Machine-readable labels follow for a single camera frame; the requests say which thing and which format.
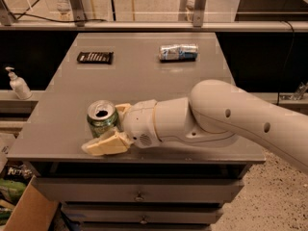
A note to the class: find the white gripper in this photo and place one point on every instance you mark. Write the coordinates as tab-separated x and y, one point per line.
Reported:
140	122

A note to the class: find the green soda can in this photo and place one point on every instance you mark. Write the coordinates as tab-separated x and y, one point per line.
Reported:
102	116

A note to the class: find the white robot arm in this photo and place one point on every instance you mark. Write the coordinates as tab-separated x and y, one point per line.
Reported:
214	111

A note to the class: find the crushed redbull can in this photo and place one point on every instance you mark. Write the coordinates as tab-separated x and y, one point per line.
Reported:
178	52

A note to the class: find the top drawer knob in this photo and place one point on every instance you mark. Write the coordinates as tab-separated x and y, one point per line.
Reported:
139	197

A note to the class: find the drawer knob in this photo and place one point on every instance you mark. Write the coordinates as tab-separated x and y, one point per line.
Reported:
143	221
139	197

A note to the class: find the grey drawer cabinet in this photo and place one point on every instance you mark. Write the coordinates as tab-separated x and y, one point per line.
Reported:
184	189

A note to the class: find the white pump bottle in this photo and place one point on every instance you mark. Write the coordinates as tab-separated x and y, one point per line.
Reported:
18	84

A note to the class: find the green snack bag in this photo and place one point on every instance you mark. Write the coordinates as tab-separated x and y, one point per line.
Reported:
13	182

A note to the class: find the brown cardboard box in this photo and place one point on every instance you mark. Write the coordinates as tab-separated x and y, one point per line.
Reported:
33	212

